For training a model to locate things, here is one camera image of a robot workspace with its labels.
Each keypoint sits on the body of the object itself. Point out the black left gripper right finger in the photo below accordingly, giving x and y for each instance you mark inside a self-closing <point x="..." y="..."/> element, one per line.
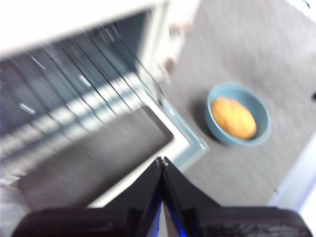
<point x="222" y="222"/>

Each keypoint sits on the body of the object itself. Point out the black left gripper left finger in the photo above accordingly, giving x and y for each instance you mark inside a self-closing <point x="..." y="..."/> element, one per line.
<point x="111" y="219"/>

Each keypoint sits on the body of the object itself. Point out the yellow-brown potato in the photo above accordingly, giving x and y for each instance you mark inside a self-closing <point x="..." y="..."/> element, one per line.
<point x="233" y="118"/>

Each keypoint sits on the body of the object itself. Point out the blue bowl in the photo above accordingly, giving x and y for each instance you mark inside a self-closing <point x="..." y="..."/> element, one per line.
<point x="263" y="118"/>

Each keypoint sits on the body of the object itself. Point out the cream Toshiba toaster oven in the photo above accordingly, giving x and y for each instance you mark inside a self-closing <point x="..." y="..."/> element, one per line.
<point x="74" y="19"/>

